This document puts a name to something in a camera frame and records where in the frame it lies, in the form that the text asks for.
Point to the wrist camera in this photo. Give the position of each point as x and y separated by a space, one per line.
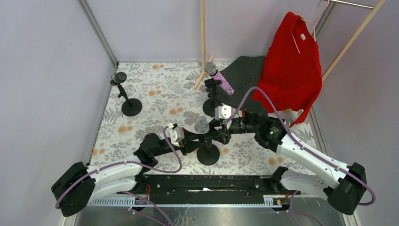
224 112
175 133

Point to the pink clothes hanger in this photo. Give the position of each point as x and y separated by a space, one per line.
307 23

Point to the silver head black microphone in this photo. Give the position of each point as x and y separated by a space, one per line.
202 126

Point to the grey dotted cloth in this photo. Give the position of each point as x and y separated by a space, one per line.
242 74

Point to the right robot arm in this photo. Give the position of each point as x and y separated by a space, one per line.
342 185

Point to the black mic stand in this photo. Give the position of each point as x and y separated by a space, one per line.
208 154
212 103
131 106

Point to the red t-shirt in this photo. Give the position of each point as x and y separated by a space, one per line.
291 75

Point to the black mic stand back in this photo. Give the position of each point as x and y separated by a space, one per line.
212 103

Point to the black mic stand front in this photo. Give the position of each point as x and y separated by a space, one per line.
131 106

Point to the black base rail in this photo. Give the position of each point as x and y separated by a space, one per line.
206 189

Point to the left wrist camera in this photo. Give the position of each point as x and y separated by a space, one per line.
175 133

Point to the wooden clothes rack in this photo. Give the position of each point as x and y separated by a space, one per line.
316 29

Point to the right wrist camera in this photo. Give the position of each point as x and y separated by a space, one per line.
224 112

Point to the floral table mat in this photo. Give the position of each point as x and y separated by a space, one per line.
167 93

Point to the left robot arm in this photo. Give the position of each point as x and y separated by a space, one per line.
81 184

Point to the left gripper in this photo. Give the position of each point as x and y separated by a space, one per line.
187 140

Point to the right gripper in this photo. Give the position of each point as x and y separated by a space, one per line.
224 131

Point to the purple glitter microphone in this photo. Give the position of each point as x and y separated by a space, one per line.
211 69

